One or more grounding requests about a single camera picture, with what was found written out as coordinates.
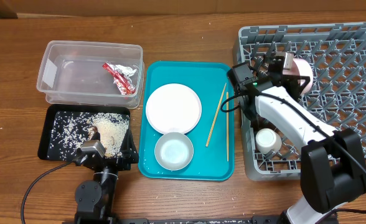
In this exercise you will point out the clear plastic bin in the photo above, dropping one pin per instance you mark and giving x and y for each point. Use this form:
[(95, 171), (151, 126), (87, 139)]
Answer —
[(71, 72)]

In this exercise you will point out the black food waste tray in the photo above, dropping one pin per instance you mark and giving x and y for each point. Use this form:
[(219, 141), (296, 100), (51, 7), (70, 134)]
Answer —
[(67, 127)]

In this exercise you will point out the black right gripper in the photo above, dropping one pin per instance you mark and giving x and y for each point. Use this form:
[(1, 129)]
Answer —
[(287, 81)]

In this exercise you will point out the white round plate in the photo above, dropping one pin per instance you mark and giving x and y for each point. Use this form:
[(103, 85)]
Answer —
[(173, 108)]

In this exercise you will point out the red foil wrapper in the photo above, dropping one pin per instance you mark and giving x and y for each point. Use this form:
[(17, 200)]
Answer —
[(122, 77)]

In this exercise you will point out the grey dish rack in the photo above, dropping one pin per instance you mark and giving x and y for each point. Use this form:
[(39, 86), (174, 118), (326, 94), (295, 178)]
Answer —
[(337, 56)]

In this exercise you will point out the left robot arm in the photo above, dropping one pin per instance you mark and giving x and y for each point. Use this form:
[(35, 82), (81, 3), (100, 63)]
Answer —
[(95, 197)]

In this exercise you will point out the black table edge frame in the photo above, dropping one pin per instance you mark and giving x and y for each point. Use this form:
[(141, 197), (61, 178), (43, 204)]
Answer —
[(256, 219)]

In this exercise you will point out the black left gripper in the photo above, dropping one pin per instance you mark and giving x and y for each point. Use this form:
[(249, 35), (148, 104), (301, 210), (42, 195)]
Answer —
[(129, 156)]

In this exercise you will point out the wooden chopstick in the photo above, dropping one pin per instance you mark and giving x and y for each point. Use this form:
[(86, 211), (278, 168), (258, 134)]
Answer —
[(215, 116)]

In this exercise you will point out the grey bowl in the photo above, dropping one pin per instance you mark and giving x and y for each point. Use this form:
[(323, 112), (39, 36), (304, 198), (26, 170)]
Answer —
[(174, 151)]

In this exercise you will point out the teal plastic tray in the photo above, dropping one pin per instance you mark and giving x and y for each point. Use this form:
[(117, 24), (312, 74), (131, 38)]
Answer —
[(215, 162)]

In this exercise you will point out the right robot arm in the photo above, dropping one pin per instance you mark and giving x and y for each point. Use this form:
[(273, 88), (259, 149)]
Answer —
[(333, 170)]

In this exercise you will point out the pink bowl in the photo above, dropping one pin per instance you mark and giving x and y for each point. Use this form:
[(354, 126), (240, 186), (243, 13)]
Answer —
[(303, 69)]

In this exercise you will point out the white cylindrical cup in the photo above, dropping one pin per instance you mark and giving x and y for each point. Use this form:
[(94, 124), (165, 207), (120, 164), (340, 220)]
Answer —
[(267, 140)]

